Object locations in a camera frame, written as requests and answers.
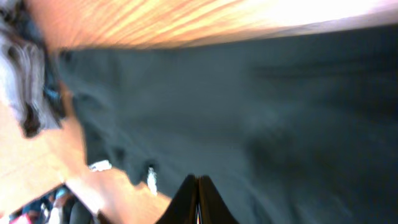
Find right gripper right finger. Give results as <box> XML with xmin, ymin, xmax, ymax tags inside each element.
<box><xmin>198</xmin><ymin>176</ymin><xmax>238</xmax><ymax>224</ymax></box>

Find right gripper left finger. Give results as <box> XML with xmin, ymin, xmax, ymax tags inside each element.
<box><xmin>156</xmin><ymin>175</ymin><xmax>198</xmax><ymax>224</ymax></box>

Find black t-shirt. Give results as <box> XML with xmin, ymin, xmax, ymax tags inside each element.
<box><xmin>58</xmin><ymin>25</ymin><xmax>397</xmax><ymax>223</ymax></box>

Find blue garment under shorts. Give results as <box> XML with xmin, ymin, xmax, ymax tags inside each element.
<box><xmin>44</xmin><ymin>86</ymin><xmax>62</xmax><ymax>103</ymax></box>

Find folded grey shorts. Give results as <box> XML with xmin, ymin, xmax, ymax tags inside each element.
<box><xmin>1</xmin><ymin>19</ymin><xmax>65</xmax><ymax>138</ymax></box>

